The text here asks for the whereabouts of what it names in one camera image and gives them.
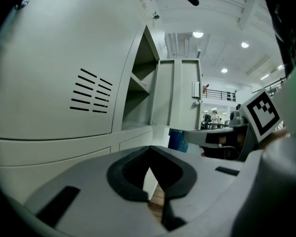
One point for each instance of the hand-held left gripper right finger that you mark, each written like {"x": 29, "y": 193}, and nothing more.
{"x": 207, "y": 181}

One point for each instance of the person's black printed shirt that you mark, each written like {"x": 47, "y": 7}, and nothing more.
{"x": 286, "y": 21}

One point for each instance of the grey metal locker cabinet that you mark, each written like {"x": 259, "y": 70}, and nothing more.
{"x": 51, "y": 46}

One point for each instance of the round ceiling light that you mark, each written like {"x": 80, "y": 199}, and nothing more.
{"x": 245, "y": 44}
{"x": 198, "y": 34}
{"x": 224, "y": 70}

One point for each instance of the strip ceiling light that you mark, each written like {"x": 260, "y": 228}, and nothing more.
{"x": 280, "y": 67}
{"x": 264, "y": 77}

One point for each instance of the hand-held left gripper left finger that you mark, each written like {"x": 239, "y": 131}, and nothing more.
{"x": 88, "y": 194}

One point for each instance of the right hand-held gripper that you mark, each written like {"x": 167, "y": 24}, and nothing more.
{"x": 261, "y": 115}

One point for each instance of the black metal railing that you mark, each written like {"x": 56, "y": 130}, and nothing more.
{"x": 269, "y": 88}
{"x": 220, "y": 95}

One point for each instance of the person's right forearm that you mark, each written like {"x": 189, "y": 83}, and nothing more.
{"x": 273, "y": 138}

